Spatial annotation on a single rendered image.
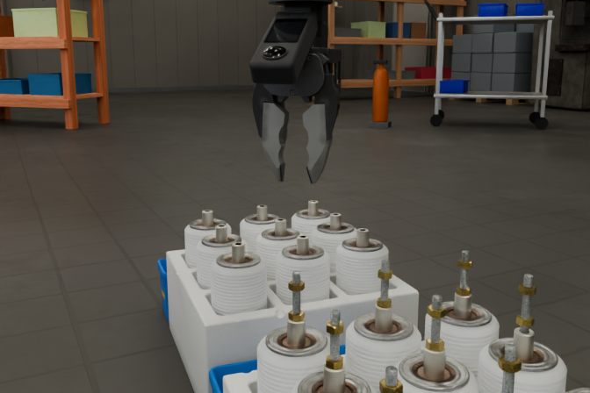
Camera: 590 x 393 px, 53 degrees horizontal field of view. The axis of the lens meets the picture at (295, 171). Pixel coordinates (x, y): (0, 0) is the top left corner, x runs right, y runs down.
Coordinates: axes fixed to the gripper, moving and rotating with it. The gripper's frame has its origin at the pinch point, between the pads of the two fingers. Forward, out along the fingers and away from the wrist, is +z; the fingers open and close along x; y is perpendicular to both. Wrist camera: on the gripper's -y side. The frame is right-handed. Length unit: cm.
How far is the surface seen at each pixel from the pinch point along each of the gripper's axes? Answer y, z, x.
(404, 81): 858, 19, 107
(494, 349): 5.6, 21.0, -22.8
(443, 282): 92, 46, -11
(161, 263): 55, 35, 51
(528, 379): 1.2, 21.7, -26.4
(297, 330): -0.3, 19.1, -0.4
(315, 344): 0.2, 20.9, -2.5
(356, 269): 35.7, 24.2, 0.2
